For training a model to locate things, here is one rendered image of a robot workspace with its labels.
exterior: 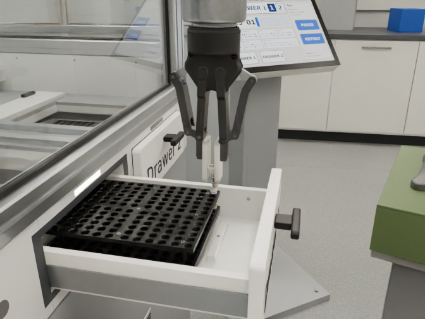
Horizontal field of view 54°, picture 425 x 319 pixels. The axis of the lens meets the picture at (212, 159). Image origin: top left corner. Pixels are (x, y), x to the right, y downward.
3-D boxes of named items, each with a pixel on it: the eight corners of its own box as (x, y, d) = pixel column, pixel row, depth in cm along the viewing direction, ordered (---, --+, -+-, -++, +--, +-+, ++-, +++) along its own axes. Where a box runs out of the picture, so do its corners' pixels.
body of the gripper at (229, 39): (248, 23, 61) (245, 86, 64) (191, 21, 62) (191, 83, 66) (240, 27, 54) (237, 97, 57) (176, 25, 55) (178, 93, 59)
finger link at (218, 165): (218, 135, 66) (222, 136, 65) (217, 176, 68) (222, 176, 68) (214, 142, 63) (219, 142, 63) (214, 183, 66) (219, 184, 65)
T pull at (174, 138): (184, 136, 97) (184, 130, 96) (175, 147, 90) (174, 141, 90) (170, 135, 98) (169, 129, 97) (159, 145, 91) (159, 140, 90)
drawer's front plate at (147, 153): (183, 150, 110) (183, 111, 106) (143, 200, 84) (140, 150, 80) (177, 150, 111) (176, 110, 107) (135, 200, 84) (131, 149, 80)
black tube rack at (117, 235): (220, 223, 73) (220, 190, 70) (193, 288, 57) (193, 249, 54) (102, 210, 77) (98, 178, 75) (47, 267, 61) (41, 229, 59)
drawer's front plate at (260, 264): (278, 222, 76) (282, 167, 72) (260, 344, 50) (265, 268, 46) (269, 221, 77) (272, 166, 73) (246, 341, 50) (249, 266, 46)
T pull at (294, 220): (300, 214, 63) (301, 206, 62) (298, 242, 56) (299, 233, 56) (276, 212, 64) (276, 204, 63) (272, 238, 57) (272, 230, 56)
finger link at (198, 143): (203, 128, 63) (184, 127, 64) (203, 159, 65) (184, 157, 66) (205, 126, 65) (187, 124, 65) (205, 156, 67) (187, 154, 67)
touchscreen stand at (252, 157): (329, 299, 176) (362, 53, 137) (235, 335, 158) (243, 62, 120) (265, 240, 218) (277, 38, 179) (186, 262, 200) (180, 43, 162)
